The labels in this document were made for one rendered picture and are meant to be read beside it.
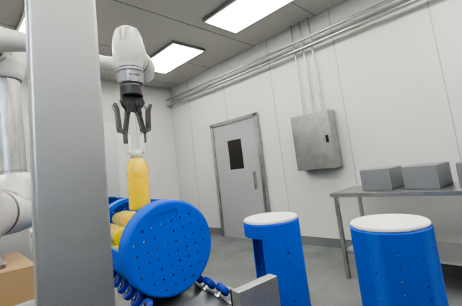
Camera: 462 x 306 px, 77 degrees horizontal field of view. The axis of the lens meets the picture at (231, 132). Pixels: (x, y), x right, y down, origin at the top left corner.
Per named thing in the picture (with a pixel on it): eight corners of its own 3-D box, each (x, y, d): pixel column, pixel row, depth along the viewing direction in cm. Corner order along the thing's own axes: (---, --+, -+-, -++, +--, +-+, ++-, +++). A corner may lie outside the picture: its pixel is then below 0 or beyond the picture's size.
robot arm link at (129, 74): (146, 67, 100) (148, 83, 100) (138, 75, 108) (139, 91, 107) (119, 64, 95) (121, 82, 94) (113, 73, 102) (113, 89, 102)
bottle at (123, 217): (130, 233, 115) (117, 229, 129) (145, 223, 119) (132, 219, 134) (122, 217, 114) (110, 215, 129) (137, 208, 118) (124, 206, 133)
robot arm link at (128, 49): (141, 62, 96) (150, 75, 109) (137, 18, 98) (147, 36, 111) (108, 66, 96) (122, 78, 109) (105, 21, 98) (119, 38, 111)
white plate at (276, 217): (271, 210, 170) (271, 212, 170) (233, 219, 154) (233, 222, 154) (308, 213, 148) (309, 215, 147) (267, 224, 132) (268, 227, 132)
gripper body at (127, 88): (121, 81, 95) (123, 109, 94) (146, 83, 100) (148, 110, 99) (115, 88, 101) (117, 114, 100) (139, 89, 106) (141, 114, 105)
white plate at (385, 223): (445, 225, 96) (446, 230, 96) (413, 211, 123) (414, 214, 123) (357, 232, 102) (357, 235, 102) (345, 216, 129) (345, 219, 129)
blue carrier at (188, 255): (137, 319, 80) (114, 217, 81) (83, 260, 150) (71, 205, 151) (220, 272, 97) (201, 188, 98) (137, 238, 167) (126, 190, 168)
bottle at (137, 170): (146, 208, 101) (142, 154, 103) (155, 208, 95) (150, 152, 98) (126, 211, 96) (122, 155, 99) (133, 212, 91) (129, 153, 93)
